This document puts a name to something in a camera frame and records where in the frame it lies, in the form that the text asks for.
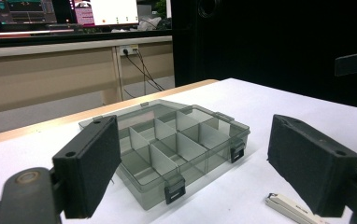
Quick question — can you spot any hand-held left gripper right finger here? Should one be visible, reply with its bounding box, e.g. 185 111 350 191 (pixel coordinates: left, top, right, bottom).
266 114 357 218

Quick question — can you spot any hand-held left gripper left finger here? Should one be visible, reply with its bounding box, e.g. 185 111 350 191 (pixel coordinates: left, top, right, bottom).
51 115 122 219

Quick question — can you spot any clear grey compartment storage box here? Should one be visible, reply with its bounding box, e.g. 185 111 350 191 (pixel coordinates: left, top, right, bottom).
79 99 251 211

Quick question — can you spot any beige office desk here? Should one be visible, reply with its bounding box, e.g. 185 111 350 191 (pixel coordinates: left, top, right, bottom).
0 35 175 117

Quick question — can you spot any black curtain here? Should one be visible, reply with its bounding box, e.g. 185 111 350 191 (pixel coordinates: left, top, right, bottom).
170 0 357 111

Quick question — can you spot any computer monitor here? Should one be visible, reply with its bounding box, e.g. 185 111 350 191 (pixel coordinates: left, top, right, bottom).
71 0 139 27
0 0 58 26

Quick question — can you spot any white crumpled cloth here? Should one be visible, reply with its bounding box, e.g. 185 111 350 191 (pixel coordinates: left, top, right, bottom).
136 16 163 32

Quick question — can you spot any black cable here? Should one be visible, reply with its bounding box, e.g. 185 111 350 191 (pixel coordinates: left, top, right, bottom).
122 49 165 92

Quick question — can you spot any wall power socket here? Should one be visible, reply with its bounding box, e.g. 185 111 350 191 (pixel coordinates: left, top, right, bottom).
119 44 139 57

